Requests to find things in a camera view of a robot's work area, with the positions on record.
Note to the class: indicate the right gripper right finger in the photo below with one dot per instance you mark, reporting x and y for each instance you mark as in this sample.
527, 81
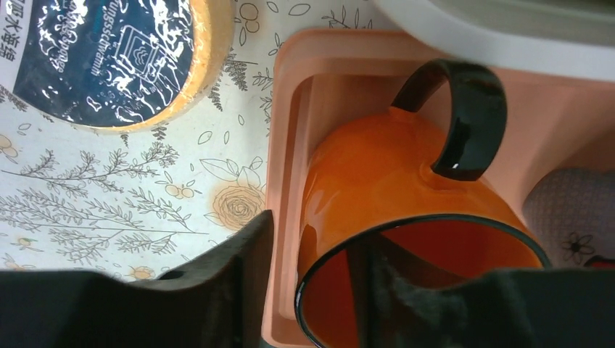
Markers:
401, 301

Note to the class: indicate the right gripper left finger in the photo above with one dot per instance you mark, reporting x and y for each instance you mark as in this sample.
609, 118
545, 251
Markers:
215, 300

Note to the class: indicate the orange mug black handle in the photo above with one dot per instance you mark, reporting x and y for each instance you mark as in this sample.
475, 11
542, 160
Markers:
406, 184

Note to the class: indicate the small grey mug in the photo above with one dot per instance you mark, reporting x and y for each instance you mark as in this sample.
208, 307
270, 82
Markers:
571, 212

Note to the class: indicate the floral tablecloth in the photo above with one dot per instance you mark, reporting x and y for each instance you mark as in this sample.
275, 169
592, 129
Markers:
137, 204

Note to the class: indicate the pink plastic tray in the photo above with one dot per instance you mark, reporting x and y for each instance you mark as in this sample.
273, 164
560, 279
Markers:
325, 78

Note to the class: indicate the white rectangular bin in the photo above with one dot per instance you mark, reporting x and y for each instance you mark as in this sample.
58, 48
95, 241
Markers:
573, 39

